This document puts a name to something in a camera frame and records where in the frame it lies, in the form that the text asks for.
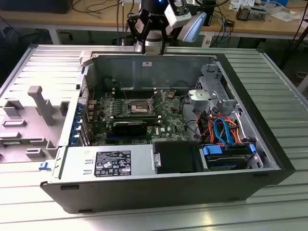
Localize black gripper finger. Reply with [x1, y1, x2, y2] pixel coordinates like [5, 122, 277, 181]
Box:
[154, 21, 180, 55]
[127, 13, 151, 55]

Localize CPU socket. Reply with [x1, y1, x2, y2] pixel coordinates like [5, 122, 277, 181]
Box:
[126, 97, 155, 116]

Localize silver perforated drive cage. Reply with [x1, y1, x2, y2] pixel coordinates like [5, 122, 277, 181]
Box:
[196, 63, 241, 116]

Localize black tower box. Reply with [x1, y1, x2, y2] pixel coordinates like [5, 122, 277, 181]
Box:
[201, 0, 217, 27]

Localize green motherboard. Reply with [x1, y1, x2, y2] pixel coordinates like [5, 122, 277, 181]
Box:
[90, 89, 191, 146]

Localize black graphics card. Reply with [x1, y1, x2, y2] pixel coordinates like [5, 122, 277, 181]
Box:
[111, 120, 148, 136]

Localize brown metal heat sink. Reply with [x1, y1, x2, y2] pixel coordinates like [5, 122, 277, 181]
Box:
[235, 6, 251, 22]

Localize printed paper sheets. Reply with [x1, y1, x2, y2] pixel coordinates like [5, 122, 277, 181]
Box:
[228, 0, 256, 11]

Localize grey metal device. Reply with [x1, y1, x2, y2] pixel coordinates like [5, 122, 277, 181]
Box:
[249, 7, 268, 21]

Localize wooden desk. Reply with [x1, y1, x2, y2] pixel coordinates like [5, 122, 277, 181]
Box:
[0, 0, 308, 40]

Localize large black box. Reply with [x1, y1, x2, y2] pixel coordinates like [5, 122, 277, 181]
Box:
[0, 0, 71, 14]

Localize hard disk blue carrier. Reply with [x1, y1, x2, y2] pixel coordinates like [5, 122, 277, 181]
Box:
[202, 143, 257, 161]

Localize black office chair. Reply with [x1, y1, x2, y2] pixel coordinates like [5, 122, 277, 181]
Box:
[0, 26, 52, 81]

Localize white paper sheet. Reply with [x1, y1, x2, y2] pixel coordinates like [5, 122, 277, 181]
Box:
[269, 7, 303, 23]

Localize silver power supply unit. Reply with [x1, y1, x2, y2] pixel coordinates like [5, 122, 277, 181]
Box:
[51, 144, 154, 180]

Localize grey plastic parts rack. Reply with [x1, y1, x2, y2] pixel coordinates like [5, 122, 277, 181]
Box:
[0, 85, 73, 165]

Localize black PC case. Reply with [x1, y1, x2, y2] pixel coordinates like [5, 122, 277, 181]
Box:
[39, 49, 296, 214]

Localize green RAM stick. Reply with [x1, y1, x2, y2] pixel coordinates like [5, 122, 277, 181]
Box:
[0, 141, 31, 146]

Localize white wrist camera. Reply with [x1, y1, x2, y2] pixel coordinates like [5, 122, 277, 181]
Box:
[165, 0, 193, 27]

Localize grey case latch handle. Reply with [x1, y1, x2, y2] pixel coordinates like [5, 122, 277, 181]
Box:
[78, 50, 94, 67]

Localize silver metal drive bracket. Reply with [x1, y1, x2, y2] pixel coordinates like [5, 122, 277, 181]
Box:
[188, 89, 217, 110]

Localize orange power wire bundle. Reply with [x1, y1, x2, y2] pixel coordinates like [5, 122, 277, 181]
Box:
[203, 115, 242, 145]

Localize blue flat data wire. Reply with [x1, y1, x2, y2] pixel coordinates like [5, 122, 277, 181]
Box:
[213, 116, 239, 148]

